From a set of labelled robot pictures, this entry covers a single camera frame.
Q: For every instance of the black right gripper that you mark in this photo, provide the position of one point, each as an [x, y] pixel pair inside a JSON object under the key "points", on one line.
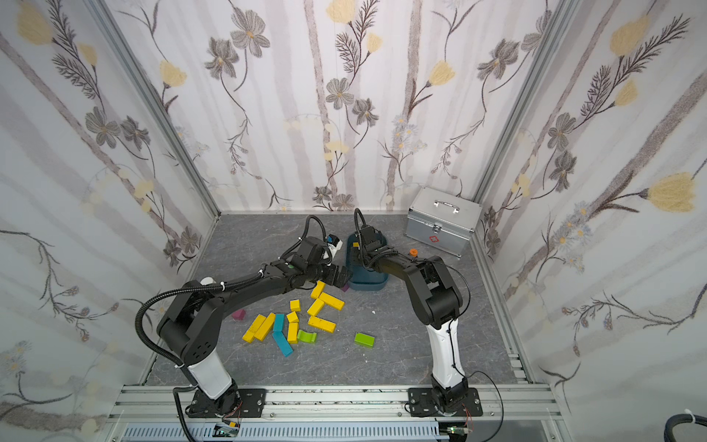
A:
{"points": [[370, 243]]}

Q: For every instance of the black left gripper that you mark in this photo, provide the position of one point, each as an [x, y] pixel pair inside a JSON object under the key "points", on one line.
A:
{"points": [[336, 274]]}

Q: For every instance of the purple cube block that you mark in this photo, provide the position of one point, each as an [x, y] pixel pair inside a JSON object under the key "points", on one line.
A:
{"points": [[239, 314]]}

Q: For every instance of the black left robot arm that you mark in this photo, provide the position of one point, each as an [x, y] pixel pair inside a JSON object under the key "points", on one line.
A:
{"points": [[192, 325]]}

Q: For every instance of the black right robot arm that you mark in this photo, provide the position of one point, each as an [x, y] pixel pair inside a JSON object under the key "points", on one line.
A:
{"points": [[437, 303]]}

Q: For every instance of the teal plastic bin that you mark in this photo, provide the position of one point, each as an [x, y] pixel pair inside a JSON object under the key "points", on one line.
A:
{"points": [[362, 279]]}

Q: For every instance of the yellow rectangular block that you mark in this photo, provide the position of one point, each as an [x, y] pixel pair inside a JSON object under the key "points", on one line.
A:
{"points": [[316, 307]]}

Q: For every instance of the green arch block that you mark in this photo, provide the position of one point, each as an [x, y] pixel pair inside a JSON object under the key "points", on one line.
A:
{"points": [[306, 337]]}

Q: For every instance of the green flat block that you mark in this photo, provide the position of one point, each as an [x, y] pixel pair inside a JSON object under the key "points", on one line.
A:
{"points": [[365, 340]]}

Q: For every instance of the yellow upright block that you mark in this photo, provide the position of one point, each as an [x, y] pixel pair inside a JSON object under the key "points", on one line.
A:
{"points": [[292, 333]]}

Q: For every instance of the silver metal case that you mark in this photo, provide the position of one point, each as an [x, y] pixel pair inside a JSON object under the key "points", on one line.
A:
{"points": [[442, 220]]}

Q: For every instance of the upright teal block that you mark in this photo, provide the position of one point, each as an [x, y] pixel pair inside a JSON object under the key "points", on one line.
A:
{"points": [[279, 323]]}

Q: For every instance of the long teal block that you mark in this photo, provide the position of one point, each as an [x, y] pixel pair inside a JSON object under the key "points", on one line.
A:
{"points": [[282, 343]]}

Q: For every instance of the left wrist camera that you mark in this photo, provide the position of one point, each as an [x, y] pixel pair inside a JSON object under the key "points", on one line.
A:
{"points": [[334, 244]]}

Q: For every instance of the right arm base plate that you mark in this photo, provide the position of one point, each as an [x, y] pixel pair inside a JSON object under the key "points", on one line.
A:
{"points": [[429, 402]]}

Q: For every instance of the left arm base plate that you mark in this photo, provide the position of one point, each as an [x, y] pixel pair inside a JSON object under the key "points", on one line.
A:
{"points": [[234, 403]]}

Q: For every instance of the aluminium rail frame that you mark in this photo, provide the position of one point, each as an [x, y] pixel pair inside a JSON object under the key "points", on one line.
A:
{"points": [[514, 412]]}

